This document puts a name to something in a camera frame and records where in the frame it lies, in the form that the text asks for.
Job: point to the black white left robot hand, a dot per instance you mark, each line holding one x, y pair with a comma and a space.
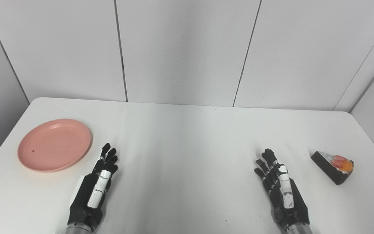
86, 195

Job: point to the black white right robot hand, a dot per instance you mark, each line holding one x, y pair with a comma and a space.
287, 201

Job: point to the chocolate cake slice with fruit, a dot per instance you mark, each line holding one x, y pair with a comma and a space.
331, 169

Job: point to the pink round plate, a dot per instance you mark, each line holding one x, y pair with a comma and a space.
54, 146

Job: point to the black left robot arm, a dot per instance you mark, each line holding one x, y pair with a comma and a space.
78, 230

